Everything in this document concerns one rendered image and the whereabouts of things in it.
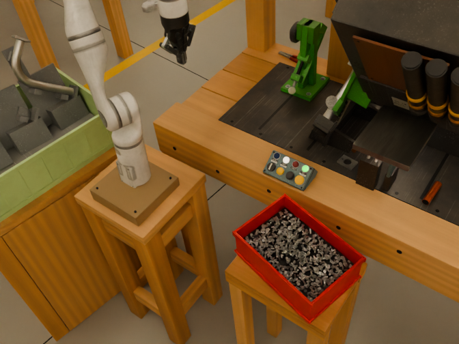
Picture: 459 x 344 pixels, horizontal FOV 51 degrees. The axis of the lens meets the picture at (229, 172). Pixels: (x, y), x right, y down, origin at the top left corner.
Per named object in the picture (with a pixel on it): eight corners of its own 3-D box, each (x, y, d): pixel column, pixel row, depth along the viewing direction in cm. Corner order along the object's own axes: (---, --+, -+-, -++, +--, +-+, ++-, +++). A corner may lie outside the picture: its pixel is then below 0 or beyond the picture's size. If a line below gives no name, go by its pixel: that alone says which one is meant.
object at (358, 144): (407, 175, 126) (410, 166, 124) (350, 151, 133) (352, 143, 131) (458, 94, 146) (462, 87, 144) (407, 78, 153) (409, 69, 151)
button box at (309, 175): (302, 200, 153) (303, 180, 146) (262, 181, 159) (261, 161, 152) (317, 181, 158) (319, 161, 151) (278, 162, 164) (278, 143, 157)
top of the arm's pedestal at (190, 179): (145, 246, 152) (142, 238, 149) (76, 203, 166) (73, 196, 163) (206, 181, 168) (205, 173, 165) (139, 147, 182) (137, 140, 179)
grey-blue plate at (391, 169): (386, 192, 148) (395, 161, 137) (380, 190, 149) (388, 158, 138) (399, 173, 153) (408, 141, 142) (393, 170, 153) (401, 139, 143)
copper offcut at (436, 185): (434, 184, 149) (436, 179, 147) (440, 188, 148) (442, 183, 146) (421, 203, 144) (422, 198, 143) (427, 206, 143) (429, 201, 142)
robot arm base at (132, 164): (138, 190, 156) (129, 153, 144) (117, 179, 160) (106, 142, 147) (156, 172, 161) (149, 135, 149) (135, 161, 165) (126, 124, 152)
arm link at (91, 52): (63, 42, 132) (95, 31, 136) (103, 131, 143) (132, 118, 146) (71, 41, 125) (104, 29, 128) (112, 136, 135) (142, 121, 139)
